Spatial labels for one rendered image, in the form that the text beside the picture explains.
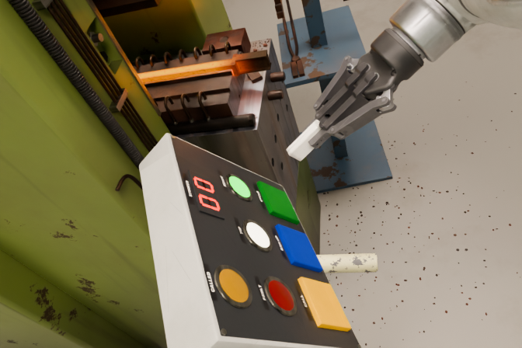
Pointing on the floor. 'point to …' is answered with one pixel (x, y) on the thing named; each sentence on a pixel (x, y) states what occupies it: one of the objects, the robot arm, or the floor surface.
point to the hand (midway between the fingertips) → (307, 140)
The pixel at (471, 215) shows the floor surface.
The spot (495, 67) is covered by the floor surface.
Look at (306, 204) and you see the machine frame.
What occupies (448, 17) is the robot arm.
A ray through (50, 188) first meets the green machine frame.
